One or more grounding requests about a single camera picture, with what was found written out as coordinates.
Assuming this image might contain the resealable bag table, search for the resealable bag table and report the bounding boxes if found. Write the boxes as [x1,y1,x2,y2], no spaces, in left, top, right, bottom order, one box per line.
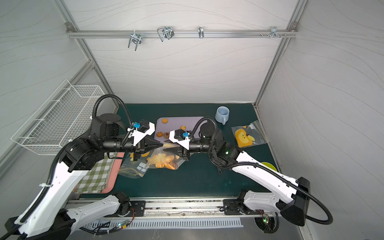
[146,149,187,170]

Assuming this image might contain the clear resealable bag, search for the clear resealable bag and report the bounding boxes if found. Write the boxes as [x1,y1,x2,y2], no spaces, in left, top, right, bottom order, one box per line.
[231,120,268,149]

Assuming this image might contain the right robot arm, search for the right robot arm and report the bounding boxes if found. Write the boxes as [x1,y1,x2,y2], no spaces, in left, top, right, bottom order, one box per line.
[168,117,334,227]

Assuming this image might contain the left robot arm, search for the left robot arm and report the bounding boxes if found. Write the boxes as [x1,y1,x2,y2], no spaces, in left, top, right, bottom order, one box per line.
[3,95,162,240]

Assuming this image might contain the resealable bag with duck print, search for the resealable bag with duck print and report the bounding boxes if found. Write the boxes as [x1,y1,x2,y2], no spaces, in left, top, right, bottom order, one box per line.
[118,152,152,179]

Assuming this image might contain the lilac plastic tray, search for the lilac plastic tray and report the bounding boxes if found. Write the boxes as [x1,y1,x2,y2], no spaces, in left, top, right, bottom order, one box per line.
[154,117,203,142]

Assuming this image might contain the light blue ceramic mug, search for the light blue ceramic mug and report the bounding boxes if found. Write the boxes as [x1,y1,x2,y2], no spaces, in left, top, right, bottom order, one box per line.
[215,106,230,125]

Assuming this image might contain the pink tray with checked cloth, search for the pink tray with checked cloth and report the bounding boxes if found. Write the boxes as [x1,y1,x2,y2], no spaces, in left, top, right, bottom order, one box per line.
[74,153,125,194]

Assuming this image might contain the green bowl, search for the green bowl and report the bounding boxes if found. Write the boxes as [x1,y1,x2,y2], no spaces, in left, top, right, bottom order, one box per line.
[262,162,277,172]

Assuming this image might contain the metal hook clamp left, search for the metal hook clamp left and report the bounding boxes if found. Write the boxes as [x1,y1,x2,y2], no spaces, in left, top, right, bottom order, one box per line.
[128,31,142,51]

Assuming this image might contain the metal hook clamp middle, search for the metal hook clamp middle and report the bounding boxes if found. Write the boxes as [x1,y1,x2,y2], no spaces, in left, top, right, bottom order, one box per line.
[157,26,175,42]

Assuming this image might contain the metal hook clamp small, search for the metal hook clamp small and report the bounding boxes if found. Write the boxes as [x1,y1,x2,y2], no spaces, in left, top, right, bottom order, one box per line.
[198,27,204,39]

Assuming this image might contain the metal hook clamp right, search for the metal hook clamp right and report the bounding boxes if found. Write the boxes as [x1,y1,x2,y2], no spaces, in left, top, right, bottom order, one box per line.
[260,27,286,39]

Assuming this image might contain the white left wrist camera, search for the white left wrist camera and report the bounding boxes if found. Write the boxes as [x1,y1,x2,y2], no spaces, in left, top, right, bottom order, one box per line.
[129,120,155,146]

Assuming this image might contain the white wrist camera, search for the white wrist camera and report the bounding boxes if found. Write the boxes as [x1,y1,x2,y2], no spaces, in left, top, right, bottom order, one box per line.
[129,120,155,146]
[169,129,191,150]

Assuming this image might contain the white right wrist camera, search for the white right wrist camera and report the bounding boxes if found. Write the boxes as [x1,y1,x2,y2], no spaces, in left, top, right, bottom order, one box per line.
[169,129,191,150]

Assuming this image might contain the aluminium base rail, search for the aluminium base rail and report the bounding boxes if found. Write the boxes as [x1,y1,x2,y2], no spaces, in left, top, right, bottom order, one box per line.
[65,196,307,218]

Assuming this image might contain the white wire basket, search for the white wire basket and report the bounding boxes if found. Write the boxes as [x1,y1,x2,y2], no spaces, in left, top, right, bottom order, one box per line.
[11,80,104,156]

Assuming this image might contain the aluminium cross rail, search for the aluminium cross rail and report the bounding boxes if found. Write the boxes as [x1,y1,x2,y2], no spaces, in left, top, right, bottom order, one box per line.
[67,29,299,39]

